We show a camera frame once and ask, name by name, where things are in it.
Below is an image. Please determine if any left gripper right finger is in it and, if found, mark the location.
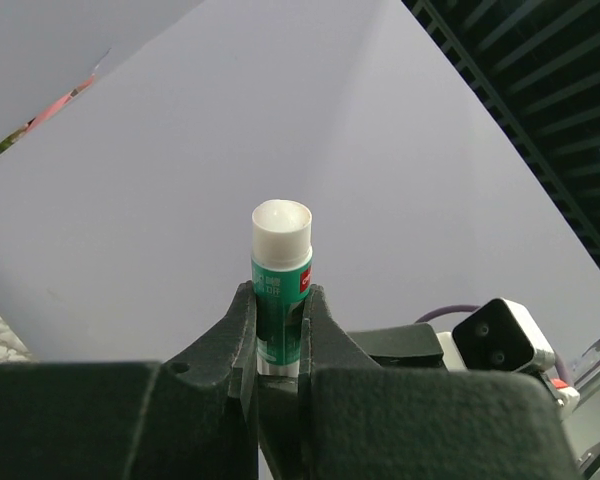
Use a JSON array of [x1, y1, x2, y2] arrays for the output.
[[259, 283, 581, 480]]

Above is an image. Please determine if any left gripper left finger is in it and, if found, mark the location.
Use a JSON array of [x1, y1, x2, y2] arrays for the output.
[[0, 283, 258, 479]]

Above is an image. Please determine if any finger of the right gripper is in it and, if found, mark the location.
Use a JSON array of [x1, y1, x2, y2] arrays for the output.
[[348, 323, 444, 369]]

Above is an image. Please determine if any green white glue stick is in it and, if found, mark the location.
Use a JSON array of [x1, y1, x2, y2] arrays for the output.
[[251, 199, 313, 377]]

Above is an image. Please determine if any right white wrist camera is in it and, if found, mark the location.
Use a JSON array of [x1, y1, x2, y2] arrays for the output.
[[434, 298, 581, 414]]

